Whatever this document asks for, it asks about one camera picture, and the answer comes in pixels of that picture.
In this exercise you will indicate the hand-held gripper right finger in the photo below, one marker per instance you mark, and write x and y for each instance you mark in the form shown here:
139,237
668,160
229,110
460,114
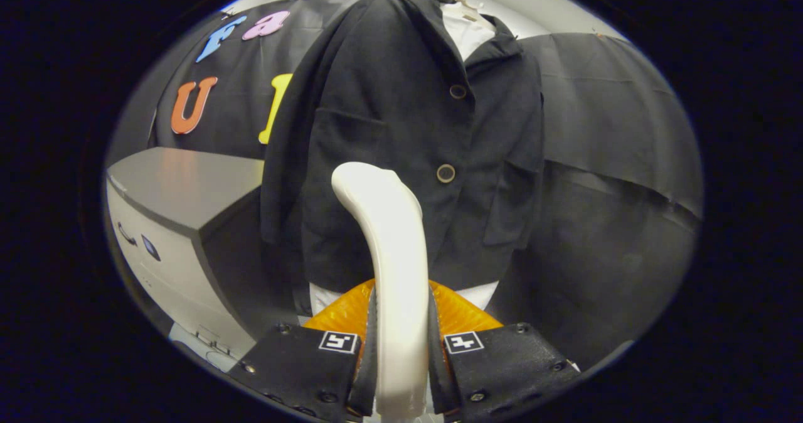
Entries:
440,373

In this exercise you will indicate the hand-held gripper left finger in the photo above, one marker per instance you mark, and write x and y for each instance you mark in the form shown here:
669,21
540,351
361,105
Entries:
367,373

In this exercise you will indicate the white garment steamer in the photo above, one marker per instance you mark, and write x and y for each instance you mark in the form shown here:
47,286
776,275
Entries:
398,253

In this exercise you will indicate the black blazer jacket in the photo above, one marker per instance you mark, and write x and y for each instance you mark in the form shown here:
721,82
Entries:
389,96

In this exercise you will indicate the black backdrop cloth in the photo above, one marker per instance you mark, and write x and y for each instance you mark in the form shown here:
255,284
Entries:
602,159

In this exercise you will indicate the grey cabinet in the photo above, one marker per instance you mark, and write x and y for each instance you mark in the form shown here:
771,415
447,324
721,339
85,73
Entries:
175,184

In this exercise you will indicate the white mannequin torso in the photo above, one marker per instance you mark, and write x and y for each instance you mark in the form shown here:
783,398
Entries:
467,37

